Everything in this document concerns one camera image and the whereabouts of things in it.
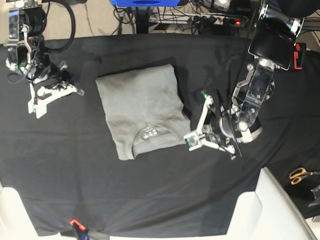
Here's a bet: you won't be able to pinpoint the black table cloth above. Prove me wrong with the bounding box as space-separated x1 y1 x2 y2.
0 34 320 238

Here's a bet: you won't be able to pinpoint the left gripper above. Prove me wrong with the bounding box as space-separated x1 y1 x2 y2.
183 58 275 160

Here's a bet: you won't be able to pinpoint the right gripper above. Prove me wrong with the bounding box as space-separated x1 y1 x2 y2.
5 45 85 119

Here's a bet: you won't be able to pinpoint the black crumpled object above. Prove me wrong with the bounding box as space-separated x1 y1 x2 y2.
308 185 320 208

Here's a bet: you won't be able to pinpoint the orange handled scissors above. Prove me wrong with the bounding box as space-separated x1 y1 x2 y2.
289 167 320 185

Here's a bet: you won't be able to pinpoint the grey T-shirt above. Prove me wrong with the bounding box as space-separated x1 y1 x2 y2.
95 64 191 161

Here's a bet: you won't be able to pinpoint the white base block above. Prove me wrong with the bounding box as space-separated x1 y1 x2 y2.
226 167 317 240
0 181 43 240

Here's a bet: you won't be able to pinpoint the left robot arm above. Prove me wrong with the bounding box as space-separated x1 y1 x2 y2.
184 0 320 159

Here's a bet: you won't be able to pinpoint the white power strip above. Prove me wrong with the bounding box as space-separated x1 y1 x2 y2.
154 13 249 27

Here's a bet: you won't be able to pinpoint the blue plastic mount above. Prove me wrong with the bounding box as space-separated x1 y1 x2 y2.
110 0 180 8

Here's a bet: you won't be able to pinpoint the red blue front clamp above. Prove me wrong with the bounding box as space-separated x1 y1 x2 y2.
69 219 91 240

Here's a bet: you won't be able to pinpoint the red black clamp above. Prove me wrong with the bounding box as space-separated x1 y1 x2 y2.
293 42 307 70

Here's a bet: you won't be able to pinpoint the black table leg post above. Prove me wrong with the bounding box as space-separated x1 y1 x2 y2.
134 6 153 34

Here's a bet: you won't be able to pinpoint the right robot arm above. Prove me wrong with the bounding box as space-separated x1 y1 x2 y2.
5 0 85 119

